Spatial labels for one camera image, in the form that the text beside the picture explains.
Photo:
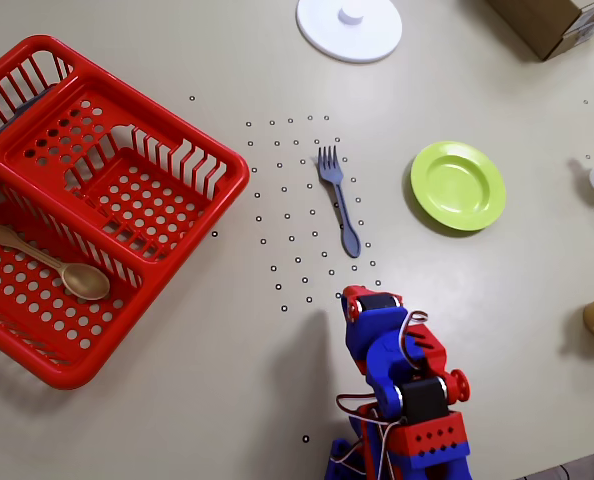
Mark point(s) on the red plastic cutlery basket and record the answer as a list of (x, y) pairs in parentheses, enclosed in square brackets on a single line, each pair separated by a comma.
[(72, 377)]

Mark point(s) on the brown cardboard box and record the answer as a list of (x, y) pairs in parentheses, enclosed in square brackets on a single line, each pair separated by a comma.
[(537, 20)]

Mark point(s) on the lime green plastic plate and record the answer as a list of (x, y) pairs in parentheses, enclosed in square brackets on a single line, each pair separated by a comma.
[(457, 186)]

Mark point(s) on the beige plastic spoon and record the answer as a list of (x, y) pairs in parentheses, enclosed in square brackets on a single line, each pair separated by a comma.
[(84, 282)]

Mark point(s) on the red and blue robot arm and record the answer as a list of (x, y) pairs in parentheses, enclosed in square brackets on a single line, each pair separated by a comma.
[(387, 350)]

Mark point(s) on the grey-blue plastic fork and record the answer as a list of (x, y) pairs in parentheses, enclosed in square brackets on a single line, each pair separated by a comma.
[(351, 242)]

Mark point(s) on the white round disc base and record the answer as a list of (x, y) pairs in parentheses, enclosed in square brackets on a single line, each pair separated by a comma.
[(327, 35)]

